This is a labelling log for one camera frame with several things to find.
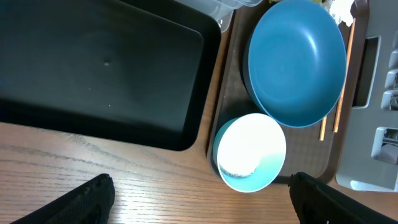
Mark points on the brown serving tray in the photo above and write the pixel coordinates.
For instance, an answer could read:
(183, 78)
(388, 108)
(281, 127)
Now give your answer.
(305, 152)

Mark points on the clear plastic bin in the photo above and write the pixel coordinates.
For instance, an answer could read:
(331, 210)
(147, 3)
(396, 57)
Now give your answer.
(220, 10)

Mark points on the light blue rice bowl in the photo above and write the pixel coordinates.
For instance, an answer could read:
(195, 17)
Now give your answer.
(249, 152)

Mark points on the wooden chopstick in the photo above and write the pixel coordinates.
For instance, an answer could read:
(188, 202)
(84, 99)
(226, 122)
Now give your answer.
(322, 129)
(348, 56)

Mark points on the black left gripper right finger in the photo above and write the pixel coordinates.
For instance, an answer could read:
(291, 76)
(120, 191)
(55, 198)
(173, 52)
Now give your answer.
(318, 203)

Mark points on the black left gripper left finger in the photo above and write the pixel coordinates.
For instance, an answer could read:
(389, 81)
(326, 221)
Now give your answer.
(90, 203)

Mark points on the blue plate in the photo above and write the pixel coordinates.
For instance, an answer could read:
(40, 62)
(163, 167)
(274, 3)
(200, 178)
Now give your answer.
(295, 63)

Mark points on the crumpled white tissue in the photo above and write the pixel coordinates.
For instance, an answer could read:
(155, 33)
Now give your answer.
(340, 11)

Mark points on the grey dishwasher rack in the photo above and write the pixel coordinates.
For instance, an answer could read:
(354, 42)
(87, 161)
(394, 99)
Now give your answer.
(369, 150)

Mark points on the black plastic tray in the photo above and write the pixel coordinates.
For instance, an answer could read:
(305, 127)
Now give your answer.
(130, 71)

